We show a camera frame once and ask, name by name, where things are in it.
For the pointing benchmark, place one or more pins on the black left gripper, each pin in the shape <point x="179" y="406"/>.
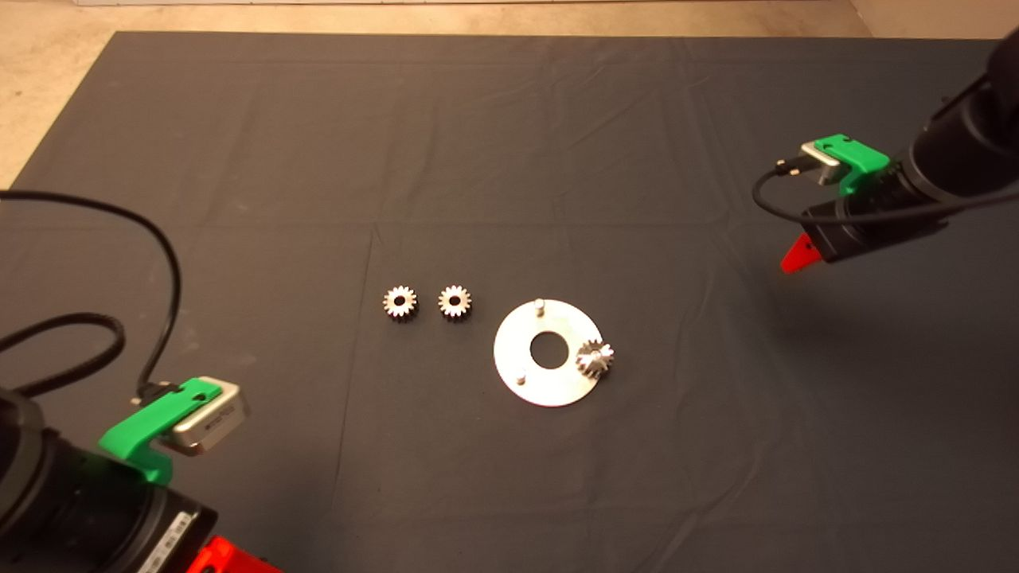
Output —
<point x="111" y="525"/>

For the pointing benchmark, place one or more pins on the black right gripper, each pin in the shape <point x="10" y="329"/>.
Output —
<point x="876" y="219"/>

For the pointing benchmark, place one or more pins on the small steel planetary gear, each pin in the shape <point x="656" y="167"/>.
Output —
<point x="446" y="310"/>
<point x="392" y="310"/>
<point x="593" y="360"/>

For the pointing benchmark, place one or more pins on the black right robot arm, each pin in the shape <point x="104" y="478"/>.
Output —
<point x="971" y="143"/>

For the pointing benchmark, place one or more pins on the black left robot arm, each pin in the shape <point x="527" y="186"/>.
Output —
<point x="16" y="477"/>

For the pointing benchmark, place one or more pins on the round metal carrier plate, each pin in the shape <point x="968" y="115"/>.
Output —
<point x="517" y="350"/>

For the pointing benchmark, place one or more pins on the dark grey table cloth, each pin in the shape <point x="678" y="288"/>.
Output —
<point x="509" y="159"/>

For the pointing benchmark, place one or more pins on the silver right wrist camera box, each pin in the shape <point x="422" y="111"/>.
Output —
<point x="820" y="155"/>

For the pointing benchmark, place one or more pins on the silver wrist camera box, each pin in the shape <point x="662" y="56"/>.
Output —
<point x="215" y="418"/>
<point x="820" y="155"/>

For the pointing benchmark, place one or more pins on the green right camera mount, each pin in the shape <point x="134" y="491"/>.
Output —
<point x="860" y="159"/>

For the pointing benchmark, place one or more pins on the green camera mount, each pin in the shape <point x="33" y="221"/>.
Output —
<point x="147" y="426"/>
<point x="860" y="159"/>

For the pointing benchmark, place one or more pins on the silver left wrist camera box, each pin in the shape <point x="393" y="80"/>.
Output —
<point x="215" y="418"/>

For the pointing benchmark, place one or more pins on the green left camera mount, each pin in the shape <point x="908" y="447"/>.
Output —
<point x="147" y="426"/>

